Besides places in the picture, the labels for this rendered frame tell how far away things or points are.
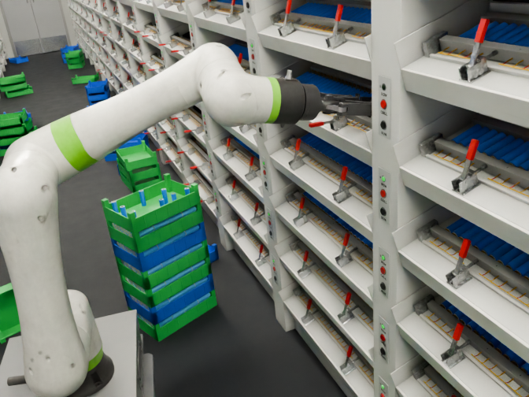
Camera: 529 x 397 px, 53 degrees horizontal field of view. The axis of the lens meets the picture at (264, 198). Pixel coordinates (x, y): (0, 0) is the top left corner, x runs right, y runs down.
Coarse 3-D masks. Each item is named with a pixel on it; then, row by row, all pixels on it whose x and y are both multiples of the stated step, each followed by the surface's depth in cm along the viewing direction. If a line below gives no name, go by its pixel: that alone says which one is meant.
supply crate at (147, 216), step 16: (144, 192) 207; (160, 192) 213; (176, 192) 213; (192, 192) 199; (112, 208) 199; (128, 208) 204; (144, 208) 203; (160, 208) 190; (176, 208) 196; (128, 224) 185; (144, 224) 187
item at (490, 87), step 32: (512, 0) 92; (416, 32) 95; (448, 32) 98; (480, 32) 81; (512, 32) 87; (416, 64) 96; (448, 64) 91; (480, 64) 82; (512, 64) 82; (448, 96) 88; (480, 96) 81; (512, 96) 75
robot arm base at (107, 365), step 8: (104, 360) 136; (112, 360) 140; (96, 368) 132; (104, 368) 135; (112, 368) 137; (16, 376) 136; (88, 376) 131; (96, 376) 133; (104, 376) 134; (112, 376) 136; (8, 384) 134; (16, 384) 135; (88, 384) 131; (96, 384) 133; (104, 384) 134; (80, 392) 131; (88, 392) 131
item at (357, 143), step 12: (300, 60) 165; (276, 72) 163; (300, 72) 166; (312, 72) 166; (324, 120) 135; (312, 132) 141; (324, 132) 133; (336, 132) 127; (348, 132) 125; (360, 132) 123; (336, 144) 130; (348, 144) 123; (360, 144) 118; (360, 156) 120
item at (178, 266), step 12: (204, 240) 209; (192, 252) 207; (204, 252) 211; (120, 264) 204; (180, 264) 204; (192, 264) 208; (132, 276) 200; (144, 276) 193; (156, 276) 197; (168, 276) 201; (144, 288) 196
